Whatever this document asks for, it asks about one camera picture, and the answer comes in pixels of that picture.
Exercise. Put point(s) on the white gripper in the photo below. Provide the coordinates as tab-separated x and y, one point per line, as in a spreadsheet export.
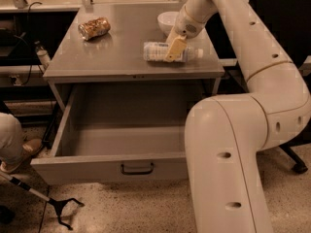
187	27

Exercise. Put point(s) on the blue plastic water bottle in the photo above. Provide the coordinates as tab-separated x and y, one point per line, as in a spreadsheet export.
158	52

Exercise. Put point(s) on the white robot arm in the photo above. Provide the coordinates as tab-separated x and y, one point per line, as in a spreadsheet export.
224	133

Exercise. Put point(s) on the open grey top drawer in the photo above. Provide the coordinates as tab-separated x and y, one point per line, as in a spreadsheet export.
105	125

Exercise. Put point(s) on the small bottle beside cabinet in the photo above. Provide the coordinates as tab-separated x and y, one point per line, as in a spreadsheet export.
42	54

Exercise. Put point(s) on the white ceramic bowl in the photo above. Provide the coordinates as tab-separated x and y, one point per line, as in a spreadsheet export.
166	21

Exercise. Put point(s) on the grey metal cabinet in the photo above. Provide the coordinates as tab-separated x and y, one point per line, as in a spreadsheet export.
118	55

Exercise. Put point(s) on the black office chair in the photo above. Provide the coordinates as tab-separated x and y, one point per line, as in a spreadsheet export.
289	22

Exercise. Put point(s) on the tan shoe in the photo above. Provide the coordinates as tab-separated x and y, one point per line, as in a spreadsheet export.
29	149

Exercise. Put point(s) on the person leg beige trousers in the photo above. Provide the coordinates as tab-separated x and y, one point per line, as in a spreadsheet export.
11	151

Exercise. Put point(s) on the black shoe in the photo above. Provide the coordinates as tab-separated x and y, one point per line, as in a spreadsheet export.
6	215

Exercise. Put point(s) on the black drawer handle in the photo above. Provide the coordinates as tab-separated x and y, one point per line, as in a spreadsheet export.
137	171

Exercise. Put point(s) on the wall power outlet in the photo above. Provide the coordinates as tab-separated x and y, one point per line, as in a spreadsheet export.
16	81

